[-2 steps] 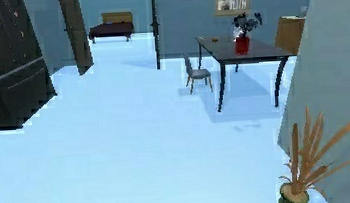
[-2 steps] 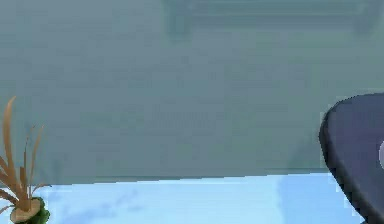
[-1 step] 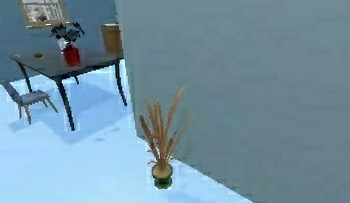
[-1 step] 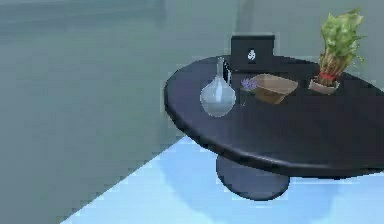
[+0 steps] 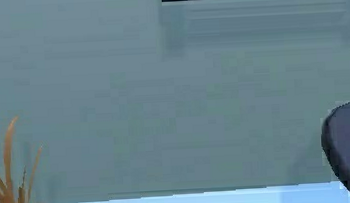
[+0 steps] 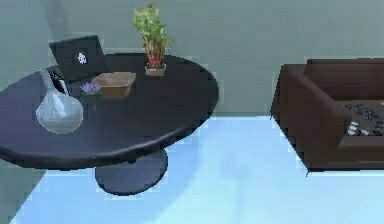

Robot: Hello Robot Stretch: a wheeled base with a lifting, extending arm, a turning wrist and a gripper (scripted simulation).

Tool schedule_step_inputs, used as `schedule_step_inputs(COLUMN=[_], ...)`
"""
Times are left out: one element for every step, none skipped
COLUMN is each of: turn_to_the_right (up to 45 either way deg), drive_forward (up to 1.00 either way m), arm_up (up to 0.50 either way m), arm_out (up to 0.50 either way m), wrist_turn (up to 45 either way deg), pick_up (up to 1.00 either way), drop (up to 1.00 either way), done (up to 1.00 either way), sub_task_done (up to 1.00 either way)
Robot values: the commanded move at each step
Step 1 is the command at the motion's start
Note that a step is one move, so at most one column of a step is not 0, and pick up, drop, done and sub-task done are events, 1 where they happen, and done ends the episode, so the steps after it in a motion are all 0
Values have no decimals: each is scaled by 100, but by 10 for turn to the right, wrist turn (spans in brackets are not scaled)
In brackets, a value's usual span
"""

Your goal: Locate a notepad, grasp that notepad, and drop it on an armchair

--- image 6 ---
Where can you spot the dark brown armchair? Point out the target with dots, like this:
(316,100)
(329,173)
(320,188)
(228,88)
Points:
(310,113)

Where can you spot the green potted house plant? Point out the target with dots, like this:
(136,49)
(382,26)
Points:
(153,36)

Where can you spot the small purple flower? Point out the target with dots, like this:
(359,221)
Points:
(90,88)

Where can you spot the black laptop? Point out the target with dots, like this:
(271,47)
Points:
(78,58)

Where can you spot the clear glass vase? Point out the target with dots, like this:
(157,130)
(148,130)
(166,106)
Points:
(60,113)

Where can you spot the black remote control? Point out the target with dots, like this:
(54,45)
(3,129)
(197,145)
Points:
(365,120)

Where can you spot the round black pedestal table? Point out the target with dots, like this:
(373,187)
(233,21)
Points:
(150,110)

